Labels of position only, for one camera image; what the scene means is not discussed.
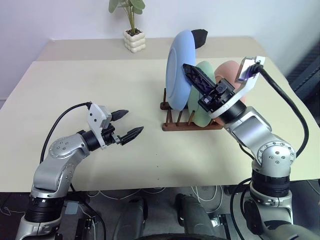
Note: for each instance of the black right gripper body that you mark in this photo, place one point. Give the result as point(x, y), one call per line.
point(215, 100)

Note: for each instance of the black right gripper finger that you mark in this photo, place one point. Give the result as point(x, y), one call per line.
point(197, 77)

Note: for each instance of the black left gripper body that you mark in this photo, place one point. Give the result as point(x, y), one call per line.
point(110, 136)

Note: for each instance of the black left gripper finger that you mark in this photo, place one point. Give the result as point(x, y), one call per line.
point(119, 114)
point(132, 134)

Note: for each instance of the blue plate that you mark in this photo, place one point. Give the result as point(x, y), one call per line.
point(177, 70)

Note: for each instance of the green plate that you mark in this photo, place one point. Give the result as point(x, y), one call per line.
point(197, 112)

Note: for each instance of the pink plate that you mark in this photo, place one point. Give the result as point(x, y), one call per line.
point(227, 71)

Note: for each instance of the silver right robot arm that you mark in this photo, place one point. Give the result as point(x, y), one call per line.
point(272, 160)

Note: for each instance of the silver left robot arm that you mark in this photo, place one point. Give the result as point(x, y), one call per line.
point(55, 172)

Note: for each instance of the wooden dish rack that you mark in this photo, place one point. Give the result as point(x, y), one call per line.
point(180, 127)

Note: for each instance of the black foam block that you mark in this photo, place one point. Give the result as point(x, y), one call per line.
point(201, 37)

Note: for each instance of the white bubbly plant pot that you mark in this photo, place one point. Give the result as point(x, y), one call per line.
point(135, 42)

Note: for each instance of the grey floor box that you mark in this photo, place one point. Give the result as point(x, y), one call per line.
point(72, 208)

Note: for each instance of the dark grey rounded shape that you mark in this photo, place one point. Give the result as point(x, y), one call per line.
point(131, 220)
point(193, 217)

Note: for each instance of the green leafy plant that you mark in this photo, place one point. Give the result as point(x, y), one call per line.
point(131, 15)

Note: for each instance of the dark ribbed panel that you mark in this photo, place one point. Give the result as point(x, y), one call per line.
point(303, 70)

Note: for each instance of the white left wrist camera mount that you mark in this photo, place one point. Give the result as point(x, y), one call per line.
point(96, 117)

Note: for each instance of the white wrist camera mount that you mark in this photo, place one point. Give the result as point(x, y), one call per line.
point(250, 85)
point(96, 117)

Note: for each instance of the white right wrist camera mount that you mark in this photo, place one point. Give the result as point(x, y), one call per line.
point(250, 85)

